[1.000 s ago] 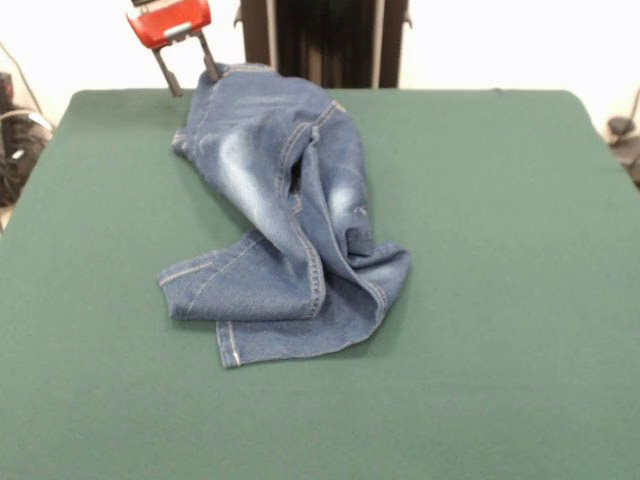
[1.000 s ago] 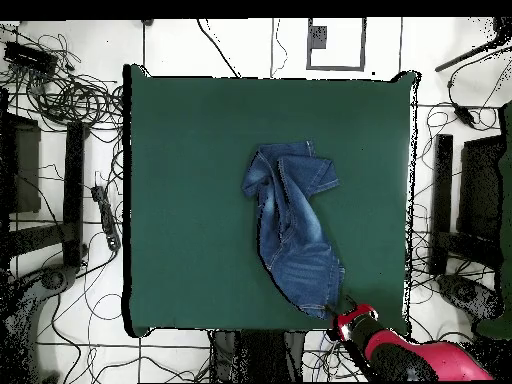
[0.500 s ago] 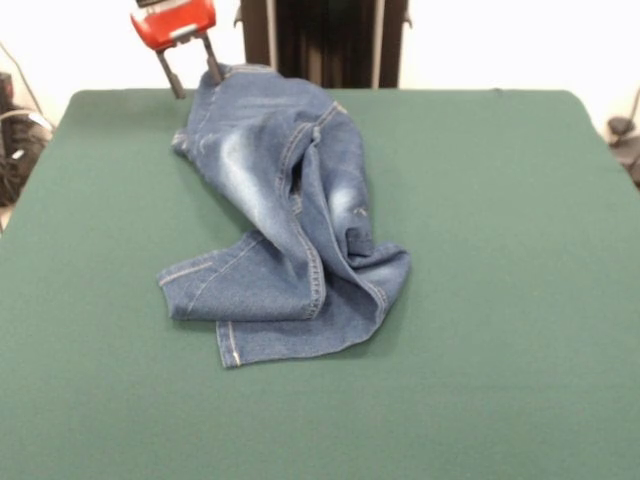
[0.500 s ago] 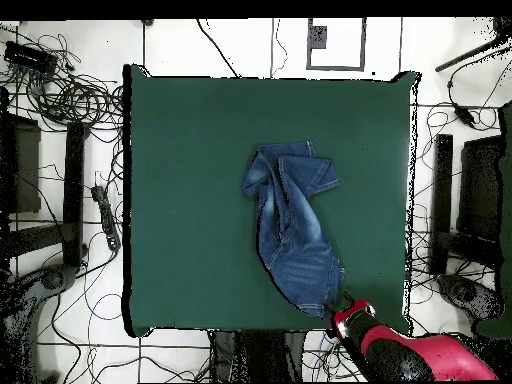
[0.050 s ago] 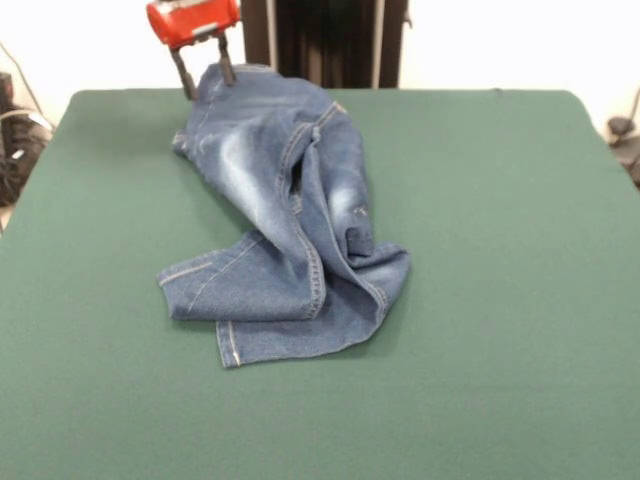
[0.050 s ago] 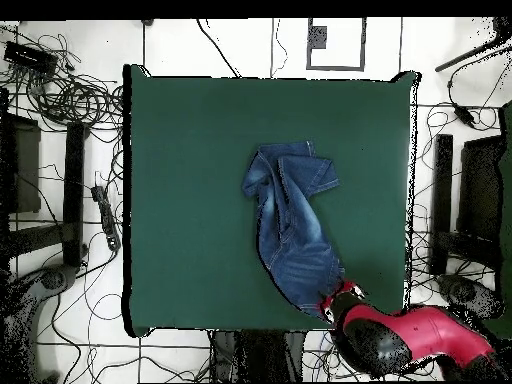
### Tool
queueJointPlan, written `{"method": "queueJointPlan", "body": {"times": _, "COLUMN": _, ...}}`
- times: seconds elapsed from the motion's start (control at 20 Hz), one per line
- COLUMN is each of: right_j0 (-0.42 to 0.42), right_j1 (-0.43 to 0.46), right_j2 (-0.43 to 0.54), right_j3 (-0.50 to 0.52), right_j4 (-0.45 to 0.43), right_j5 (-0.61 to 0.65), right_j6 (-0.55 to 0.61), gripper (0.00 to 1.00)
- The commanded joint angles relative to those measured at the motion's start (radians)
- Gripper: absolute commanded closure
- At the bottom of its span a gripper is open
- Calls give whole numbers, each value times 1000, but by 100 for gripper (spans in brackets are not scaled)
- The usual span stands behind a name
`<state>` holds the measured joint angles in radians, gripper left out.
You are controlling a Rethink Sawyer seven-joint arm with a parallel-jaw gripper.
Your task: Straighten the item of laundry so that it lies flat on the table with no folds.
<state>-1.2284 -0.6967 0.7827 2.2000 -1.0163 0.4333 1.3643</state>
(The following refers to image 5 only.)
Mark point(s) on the grey wheeled chair base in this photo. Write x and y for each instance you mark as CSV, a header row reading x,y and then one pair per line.
x,y
620,125

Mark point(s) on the blue denim jeans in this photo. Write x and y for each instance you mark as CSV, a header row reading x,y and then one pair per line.
x,y
280,225

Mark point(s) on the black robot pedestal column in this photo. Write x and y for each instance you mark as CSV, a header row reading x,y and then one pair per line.
x,y
325,45

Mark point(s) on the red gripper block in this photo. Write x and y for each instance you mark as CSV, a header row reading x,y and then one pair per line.
x,y
200,20

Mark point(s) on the dark green table cloth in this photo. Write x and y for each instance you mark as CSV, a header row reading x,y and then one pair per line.
x,y
125,400

